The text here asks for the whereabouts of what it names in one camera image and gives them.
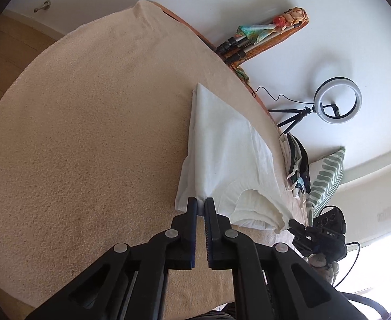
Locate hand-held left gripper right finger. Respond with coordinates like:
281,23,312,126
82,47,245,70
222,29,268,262
205,197,372,320

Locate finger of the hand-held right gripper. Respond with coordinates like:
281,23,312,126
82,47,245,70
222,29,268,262
293,237,319,255
289,219,316,237

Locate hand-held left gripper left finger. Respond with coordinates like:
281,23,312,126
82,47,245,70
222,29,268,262
25,197,197,320

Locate white t-shirt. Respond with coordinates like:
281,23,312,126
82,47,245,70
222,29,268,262
175,83,297,234

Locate white and blue small clothes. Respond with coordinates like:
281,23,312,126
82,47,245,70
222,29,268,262
287,170,307,197

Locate grey cloth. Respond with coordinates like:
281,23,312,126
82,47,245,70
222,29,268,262
309,253,340,289

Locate green striped pillow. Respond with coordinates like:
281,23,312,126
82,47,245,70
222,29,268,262
305,147,346,227

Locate white tote bag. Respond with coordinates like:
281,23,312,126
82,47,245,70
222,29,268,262
280,133,299,174

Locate beige blanket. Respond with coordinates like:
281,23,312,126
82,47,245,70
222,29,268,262
0,0,311,310

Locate folded tripod with colourful cloth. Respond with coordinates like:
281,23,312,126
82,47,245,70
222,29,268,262
230,7,310,82

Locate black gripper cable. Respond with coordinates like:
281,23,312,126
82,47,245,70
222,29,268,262
332,242,361,287

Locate ring light on black tripod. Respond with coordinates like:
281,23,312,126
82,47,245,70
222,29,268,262
268,77,363,129

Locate black ring light cable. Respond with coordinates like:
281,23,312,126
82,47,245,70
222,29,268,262
249,87,304,102

